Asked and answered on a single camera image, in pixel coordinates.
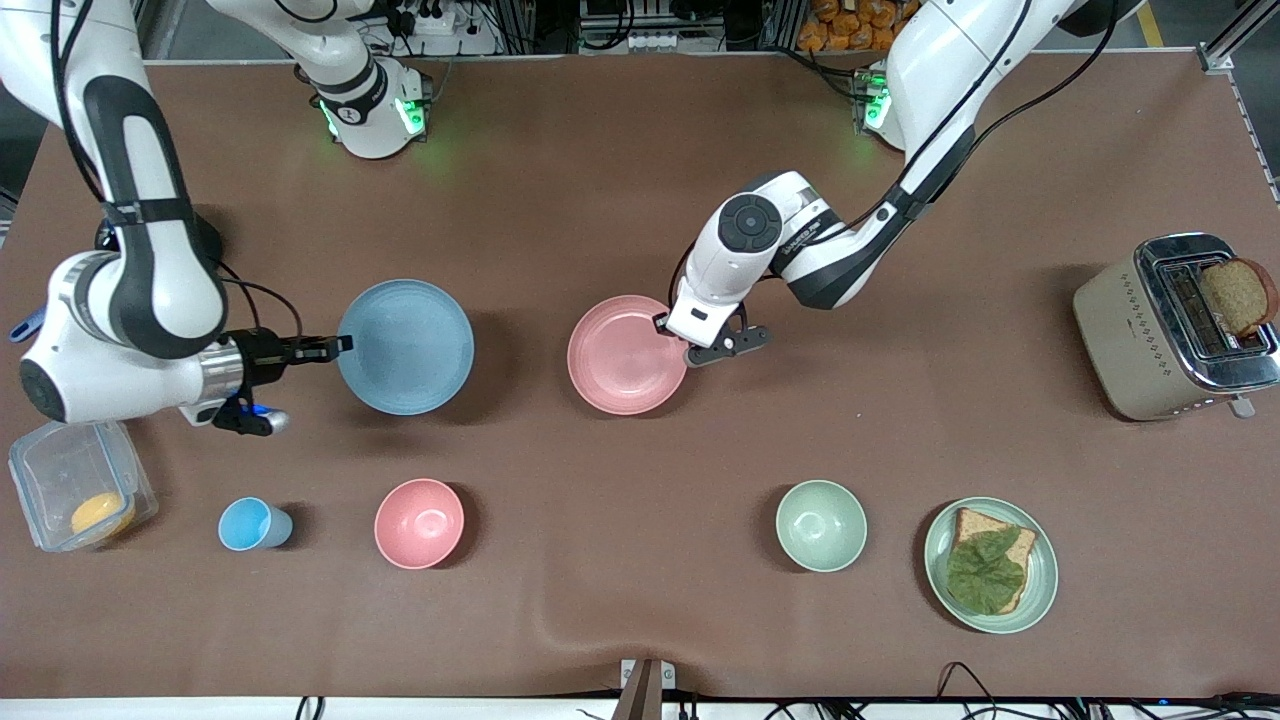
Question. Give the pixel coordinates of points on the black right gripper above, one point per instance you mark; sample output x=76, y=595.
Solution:
x=262, y=357

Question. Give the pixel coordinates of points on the pink plate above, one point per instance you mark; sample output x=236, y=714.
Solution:
x=622, y=358

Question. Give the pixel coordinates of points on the blue plate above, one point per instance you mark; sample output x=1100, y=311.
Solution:
x=405, y=347

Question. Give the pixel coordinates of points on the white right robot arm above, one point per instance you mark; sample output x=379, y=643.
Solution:
x=150, y=290

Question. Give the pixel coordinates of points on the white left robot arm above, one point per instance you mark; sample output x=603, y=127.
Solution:
x=935, y=60

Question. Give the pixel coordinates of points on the brown table mat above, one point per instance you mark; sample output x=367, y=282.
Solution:
x=640, y=200

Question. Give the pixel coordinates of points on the light blue plastic cup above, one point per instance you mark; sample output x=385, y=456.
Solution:
x=250, y=524

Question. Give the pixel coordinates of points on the pink bowl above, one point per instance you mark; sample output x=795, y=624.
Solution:
x=419, y=523

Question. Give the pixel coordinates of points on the green bowl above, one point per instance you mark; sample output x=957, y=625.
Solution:
x=821, y=525

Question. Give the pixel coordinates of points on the yellow round food piece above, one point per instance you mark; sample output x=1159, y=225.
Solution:
x=102, y=513

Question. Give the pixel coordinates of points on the grey power strip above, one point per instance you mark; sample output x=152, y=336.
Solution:
x=650, y=41

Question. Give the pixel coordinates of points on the clear plastic lidded container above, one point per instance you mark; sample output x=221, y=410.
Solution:
x=60, y=480

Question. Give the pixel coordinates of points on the white power strip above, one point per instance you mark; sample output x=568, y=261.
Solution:
x=432, y=20

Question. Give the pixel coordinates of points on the orange packaged bread bag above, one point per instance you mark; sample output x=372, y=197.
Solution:
x=850, y=25

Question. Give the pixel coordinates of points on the green lettuce leaf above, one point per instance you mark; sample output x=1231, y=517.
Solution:
x=985, y=575

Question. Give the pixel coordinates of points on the brown bread slice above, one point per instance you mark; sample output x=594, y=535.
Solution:
x=1018, y=548

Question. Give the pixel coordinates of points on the green plate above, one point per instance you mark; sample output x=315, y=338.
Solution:
x=1040, y=580

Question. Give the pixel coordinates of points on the beige and chrome toaster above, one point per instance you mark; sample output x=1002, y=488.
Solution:
x=1125, y=340

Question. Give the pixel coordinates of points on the brown toast slice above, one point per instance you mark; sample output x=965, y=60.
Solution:
x=1238, y=297

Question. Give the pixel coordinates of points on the aluminium frame bracket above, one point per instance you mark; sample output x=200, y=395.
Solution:
x=1218, y=60

